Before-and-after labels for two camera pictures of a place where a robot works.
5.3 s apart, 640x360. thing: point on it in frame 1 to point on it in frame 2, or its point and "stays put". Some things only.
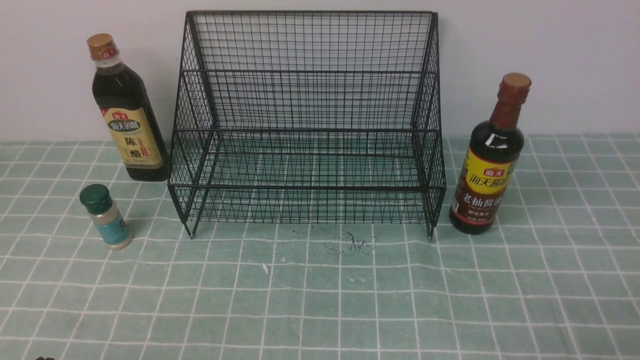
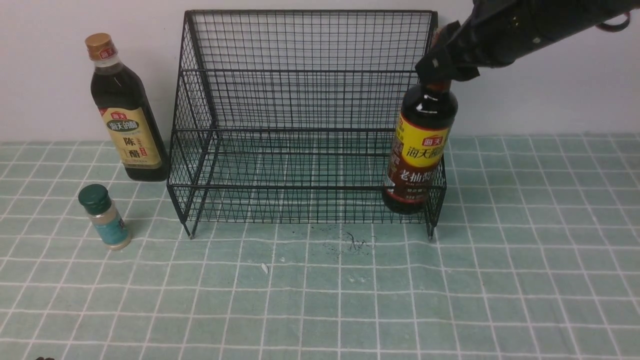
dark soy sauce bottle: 490,159 to 427,121
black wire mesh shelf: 308,117 stays put
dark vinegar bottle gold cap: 120,93 stays put
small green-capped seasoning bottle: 96,199 stays put
